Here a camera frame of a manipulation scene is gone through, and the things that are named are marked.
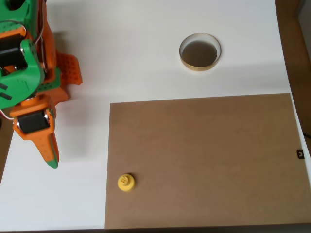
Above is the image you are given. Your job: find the brown fibreboard panel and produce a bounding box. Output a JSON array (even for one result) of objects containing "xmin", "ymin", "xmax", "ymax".
[{"xmin": 104, "ymin": 93, "xmax": 311, "ymax": 230}]

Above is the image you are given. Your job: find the round clear shallow dish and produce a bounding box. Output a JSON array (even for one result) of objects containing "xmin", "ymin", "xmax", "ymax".
[{"xmin": 179, "ymin": 33, "xmax": 222, "ymax": 72}]

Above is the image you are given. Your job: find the large white base panel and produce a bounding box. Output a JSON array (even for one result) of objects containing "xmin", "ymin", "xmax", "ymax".
[{"xmin": 0, "ymin": 0, "xmax": 311, "ymax": 231}]

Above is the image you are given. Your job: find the small yellow plastic piece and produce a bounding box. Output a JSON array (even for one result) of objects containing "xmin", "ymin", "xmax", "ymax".
[{"xmin": 117, "ymin": 173, "xmax": 136, "ymax": 194}]

